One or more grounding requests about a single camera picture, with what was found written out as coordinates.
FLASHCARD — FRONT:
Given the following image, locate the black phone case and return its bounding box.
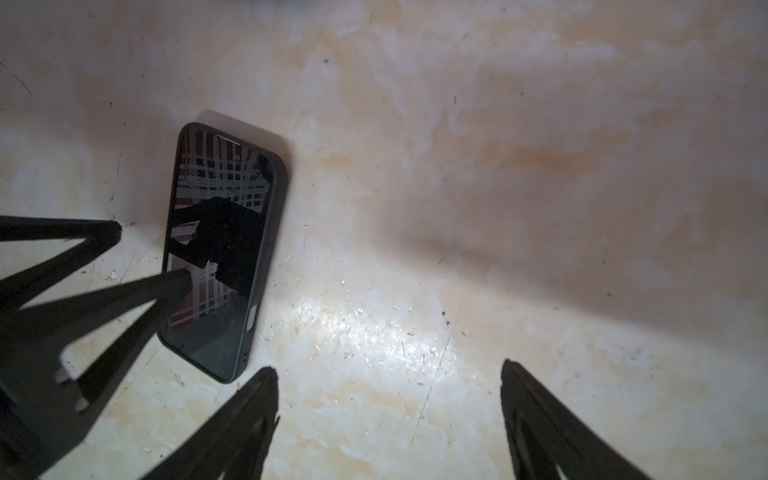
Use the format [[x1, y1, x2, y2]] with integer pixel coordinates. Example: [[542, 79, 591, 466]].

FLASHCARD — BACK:
[[157, 121, 290, 385]]

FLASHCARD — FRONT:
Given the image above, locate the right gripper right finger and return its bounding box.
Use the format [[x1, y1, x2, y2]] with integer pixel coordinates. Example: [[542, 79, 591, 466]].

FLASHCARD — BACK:
[[500, 359, 647, 479]]

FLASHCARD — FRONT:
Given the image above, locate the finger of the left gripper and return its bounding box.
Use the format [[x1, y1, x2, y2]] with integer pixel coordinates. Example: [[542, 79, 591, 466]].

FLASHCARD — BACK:
[[1, 269, 192, 468], [0, 215, 123, 310]]

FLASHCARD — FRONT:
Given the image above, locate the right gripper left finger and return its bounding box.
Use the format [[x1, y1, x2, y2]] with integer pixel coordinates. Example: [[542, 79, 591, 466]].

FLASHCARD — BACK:
[[144, 367, 279, 479]]

